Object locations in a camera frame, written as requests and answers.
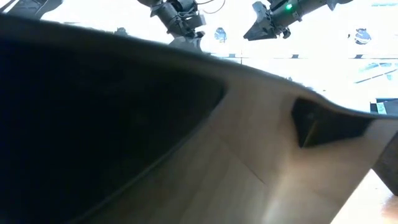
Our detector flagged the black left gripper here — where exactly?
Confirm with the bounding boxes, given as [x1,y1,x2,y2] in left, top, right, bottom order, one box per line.
[155,2,205,52]

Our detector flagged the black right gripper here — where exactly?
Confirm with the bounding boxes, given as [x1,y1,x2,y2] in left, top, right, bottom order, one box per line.
[243,1,292,42]

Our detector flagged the black computer monitor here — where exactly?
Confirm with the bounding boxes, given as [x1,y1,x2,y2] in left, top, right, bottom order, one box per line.
[369,98,398,116]

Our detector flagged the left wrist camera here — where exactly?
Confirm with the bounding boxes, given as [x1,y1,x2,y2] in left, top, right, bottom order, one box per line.
[188,14,206,30]

